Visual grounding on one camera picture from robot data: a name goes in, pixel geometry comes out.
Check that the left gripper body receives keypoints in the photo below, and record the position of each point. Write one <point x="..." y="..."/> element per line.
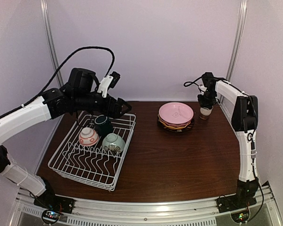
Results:
<point x="104" y="108"/>

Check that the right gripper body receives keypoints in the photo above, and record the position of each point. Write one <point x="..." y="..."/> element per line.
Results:
<point x="210" y="98"/>

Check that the white and brown cup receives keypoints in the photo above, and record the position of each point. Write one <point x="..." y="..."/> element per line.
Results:
<point x="205" y="113"/>

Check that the dark green mug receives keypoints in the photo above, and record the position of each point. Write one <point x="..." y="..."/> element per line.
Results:
<point x="102" y="125"/>

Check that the black rimmed cream plate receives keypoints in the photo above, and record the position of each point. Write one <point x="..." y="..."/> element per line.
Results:
<point x="176" y="130"/>

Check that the light blue bowl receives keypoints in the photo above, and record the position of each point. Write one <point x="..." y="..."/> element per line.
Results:
<point x="113" y="143"/>

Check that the light pink plate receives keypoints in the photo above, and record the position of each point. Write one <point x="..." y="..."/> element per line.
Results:
<point x="176" y="112"/>

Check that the white bowl red pattern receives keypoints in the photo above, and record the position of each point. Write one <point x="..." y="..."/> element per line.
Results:
<point x="88" y="137"/>

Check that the yellow polka dot plate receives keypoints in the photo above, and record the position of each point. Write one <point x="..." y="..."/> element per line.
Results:
<point x="180" y="128"/>

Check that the dark pink polka dot plate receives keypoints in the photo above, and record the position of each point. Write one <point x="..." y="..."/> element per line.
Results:
<point x="177" y="123"/>

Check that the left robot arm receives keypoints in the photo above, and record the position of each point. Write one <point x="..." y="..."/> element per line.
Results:
<point x="82" y="92"/>

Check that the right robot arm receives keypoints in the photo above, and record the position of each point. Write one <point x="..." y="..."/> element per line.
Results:
<point x="244" y="121"/>

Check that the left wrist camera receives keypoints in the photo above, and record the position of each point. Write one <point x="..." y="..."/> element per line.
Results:
<point x="108" y="82"/>

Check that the white wire dish rack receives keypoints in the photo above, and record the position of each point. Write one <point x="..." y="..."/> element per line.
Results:
<point x="92" y="165"/>

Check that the right aluminium frame post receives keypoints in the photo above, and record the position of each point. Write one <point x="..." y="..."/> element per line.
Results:
<point x="238" y="38"/>

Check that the aluminium frame post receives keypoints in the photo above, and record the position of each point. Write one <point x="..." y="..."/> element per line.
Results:
<point x="48" y="33"/>
<point x="238" y="38"/>

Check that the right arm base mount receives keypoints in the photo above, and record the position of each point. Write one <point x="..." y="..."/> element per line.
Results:
<point x="235" y="200"/>

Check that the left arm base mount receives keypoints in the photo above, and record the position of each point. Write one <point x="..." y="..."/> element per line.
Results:
<point x="49" y="200"/>

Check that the left aluminium frame post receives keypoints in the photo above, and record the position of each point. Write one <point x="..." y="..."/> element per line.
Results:
<point x="48" y="33"/>

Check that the aluminium front rail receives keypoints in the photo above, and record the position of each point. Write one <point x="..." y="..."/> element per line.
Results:
<point x="201" y="212"/>

